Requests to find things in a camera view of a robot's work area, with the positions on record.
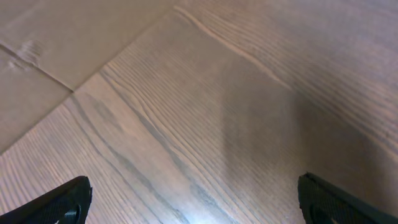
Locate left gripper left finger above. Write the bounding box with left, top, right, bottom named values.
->
left=1, top=175, right=93, bottom=224

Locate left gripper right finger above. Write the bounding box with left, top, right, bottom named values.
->
left=298, top=172, right=397, bottom=224

